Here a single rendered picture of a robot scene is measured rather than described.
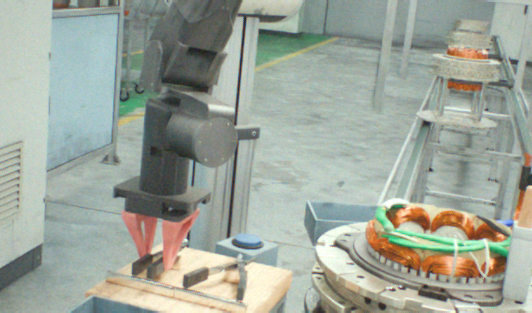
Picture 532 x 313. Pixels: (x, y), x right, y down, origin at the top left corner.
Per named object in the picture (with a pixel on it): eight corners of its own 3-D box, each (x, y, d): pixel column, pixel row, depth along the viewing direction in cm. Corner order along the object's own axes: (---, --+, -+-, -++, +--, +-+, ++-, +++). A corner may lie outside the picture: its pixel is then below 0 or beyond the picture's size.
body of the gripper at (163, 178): (189, 218, 92) (196, 156, 91) (110, 202, 95) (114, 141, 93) (211, 204, 98) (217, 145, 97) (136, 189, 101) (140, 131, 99)
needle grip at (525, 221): (531, 239, 95) (543, 190, 93) (517, 237, 95) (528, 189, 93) (527, 235, 96) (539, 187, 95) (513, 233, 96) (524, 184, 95)
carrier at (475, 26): (495, 56, 783) (500, 23, 776) (459, 53, 771) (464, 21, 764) (473, 50, 819) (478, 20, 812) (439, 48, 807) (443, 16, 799)
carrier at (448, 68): (441, 109, 425) (449, 52, 418) (510, 124, 401) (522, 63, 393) (401, 115, 396) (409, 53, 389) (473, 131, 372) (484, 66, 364)
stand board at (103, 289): (236, 349, 88) (238, 329, 88) (83, 310, 94) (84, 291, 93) (290, 287, 107) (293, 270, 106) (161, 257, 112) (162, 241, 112)
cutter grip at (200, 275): (187, 289, 93) (188, 276, 93) (181, 287, 94) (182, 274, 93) (208, 279, 97) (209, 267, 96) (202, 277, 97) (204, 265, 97)
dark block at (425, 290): (419, 291, 96) (421, 281, 95) (448, 297, 95) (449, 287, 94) (417, 295, 94) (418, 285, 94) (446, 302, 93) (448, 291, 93)
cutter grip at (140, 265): (136, 276, 95) (137, 263, 95) (130, 275, 96) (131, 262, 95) (152, 265, 99) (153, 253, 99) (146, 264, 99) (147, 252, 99)
